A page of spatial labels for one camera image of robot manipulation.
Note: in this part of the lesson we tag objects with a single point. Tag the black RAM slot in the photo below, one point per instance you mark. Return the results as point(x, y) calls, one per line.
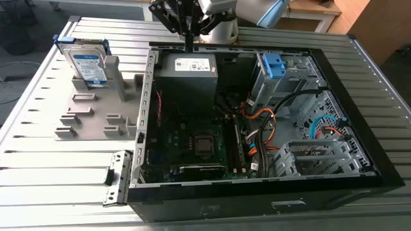
point(232, 144)
point(241, 144)

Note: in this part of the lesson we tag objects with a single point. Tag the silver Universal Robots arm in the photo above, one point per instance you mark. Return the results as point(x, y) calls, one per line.
point(222, 33)

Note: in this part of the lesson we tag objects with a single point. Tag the metal expansion slot bracket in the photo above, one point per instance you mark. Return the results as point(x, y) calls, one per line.
point(122, 178)

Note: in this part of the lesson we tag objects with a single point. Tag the grey parts rack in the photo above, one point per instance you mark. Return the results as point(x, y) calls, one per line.
point(97, 115)

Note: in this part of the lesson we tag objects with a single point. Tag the hard disk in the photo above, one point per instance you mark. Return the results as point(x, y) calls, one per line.
point(89, 65)

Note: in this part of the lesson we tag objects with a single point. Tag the wooden desk white frame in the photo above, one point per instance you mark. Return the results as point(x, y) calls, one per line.
point(314, 6)

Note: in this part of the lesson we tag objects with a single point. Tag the black PC case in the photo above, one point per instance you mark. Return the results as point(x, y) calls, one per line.
point(225, 204)

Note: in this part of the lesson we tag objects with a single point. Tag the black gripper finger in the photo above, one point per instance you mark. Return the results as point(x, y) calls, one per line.
point(161, 14)
point(225, 15)

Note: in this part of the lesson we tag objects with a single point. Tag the grey power supply unit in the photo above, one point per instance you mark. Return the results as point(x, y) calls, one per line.
point(193, 91)

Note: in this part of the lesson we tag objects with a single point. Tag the dark green motherboard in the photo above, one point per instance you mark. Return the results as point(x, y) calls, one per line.
point(179, 144)

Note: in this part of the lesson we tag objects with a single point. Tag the metal disk bay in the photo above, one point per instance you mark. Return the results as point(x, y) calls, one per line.
point(285, 166)

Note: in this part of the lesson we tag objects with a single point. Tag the blue plastic drive latch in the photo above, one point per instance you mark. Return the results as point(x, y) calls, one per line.
point(273, 65)

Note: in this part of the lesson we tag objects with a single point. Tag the wooden cabinet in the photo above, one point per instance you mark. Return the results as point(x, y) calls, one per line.
point(380, 24)

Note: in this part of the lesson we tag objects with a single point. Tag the black graphics card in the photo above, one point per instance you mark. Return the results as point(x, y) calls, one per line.
point(202, 171)

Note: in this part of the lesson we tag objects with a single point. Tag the black waste bin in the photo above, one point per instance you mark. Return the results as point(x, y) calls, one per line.
point(19, 43)

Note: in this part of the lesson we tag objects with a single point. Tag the metal drive cage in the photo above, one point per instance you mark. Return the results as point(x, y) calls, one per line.
point(289, 84)

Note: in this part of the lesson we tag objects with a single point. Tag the CPU socket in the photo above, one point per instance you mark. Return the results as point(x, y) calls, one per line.
point(205, 144)

